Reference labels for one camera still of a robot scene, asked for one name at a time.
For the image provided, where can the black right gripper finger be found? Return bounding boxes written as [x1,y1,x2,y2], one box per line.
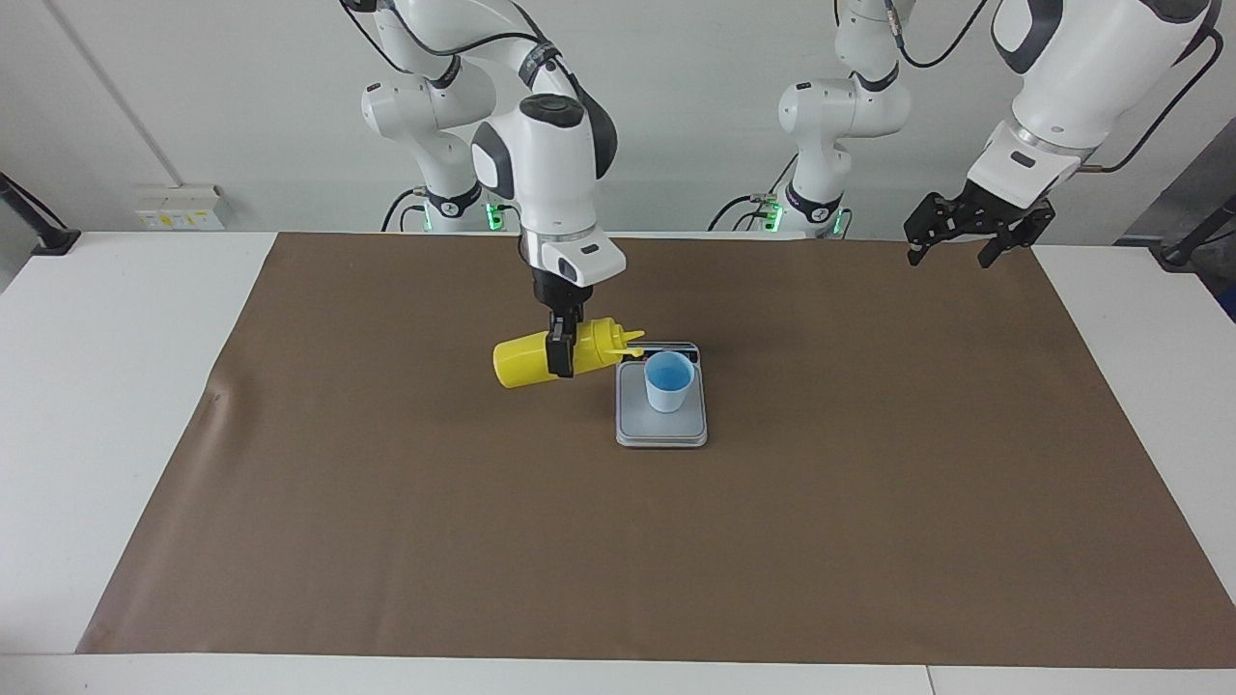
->
[545,309,581,379]

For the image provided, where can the yellow squeeze bottle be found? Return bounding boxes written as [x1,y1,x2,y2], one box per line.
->
[492,316,646,390]

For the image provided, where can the light blue plastic cup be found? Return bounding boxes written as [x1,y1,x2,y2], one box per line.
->
[644,350,696,414]

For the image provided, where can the silver digital kitchen scale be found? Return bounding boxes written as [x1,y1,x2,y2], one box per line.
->
[615,342,709,449]

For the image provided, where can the dark grey panel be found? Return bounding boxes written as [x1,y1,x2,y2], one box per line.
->
[1115,121,1236,247]

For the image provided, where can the black clamp stand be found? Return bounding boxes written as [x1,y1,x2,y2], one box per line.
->
[1149,193,1236,271]
[0,172,82,257]

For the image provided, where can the brown paper table mat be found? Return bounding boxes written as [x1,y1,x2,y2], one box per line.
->
[75,232,1236,669]

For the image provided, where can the black right base cables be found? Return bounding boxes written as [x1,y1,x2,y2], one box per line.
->
[380,188,431,233]

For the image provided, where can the black base cables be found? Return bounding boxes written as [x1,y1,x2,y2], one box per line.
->
[380,188,431,233]
[708,154,801,233]

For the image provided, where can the black left base cables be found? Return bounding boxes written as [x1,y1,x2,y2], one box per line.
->
[708,154,801,233]

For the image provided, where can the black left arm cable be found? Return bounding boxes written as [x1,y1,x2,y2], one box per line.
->
[884,0,1224,175]

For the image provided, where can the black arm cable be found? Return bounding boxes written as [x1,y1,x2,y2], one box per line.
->
[340,0,563,80]
[884,0,1224,175]

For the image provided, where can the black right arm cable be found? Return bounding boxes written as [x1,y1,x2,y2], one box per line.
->
[340,0,563,80]

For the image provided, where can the white wall socket box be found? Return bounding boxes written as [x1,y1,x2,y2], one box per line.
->
[135,185,235,231]

